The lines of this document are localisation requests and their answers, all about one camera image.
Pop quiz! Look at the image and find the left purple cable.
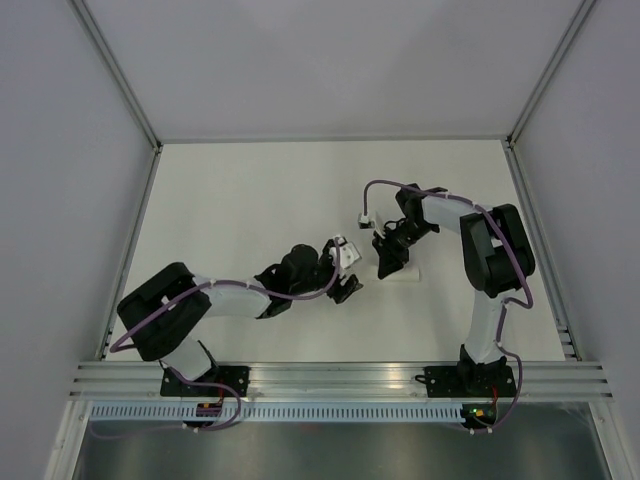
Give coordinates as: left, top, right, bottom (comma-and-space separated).
89, 249, 346, 441

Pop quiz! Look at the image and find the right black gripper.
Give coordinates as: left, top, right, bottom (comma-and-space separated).
372, 220, 437, 280

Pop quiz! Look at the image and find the aluminium front rail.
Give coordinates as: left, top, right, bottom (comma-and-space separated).
67, 361, 613, 403

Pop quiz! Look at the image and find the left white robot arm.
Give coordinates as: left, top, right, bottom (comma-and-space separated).
109, 237, 362, 397

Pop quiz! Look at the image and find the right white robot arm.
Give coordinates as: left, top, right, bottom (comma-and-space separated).
358, 183, 536, 398

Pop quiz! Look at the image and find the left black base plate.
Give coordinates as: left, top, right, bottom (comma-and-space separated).
160, 365, 250, 398

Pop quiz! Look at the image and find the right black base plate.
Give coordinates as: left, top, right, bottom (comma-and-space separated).
423, 366, 516, 399

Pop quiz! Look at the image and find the white slotted cable duct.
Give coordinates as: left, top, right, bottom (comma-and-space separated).
90, 402, 463, 423

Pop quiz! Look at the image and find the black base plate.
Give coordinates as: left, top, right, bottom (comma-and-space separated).
160, 365, 250, 398
423, 366, 516, 399

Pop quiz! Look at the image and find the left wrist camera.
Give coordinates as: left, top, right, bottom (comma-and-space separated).
329, 236, 362, 276

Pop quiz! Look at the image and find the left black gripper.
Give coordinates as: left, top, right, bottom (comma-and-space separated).
291, 240, 362, 303

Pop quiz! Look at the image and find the aluminium frame post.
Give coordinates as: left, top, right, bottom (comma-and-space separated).
503, 0, 599, 149
68, 0, 162, 152

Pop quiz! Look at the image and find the white cloth napkin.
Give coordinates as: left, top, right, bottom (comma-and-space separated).
364, 265, 421, 283

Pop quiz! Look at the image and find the right aluminium frame post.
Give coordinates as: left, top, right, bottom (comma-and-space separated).
503, 0, 599, 149

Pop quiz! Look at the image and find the left aluminium frame post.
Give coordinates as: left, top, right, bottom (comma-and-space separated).
68, 0, 162, 152

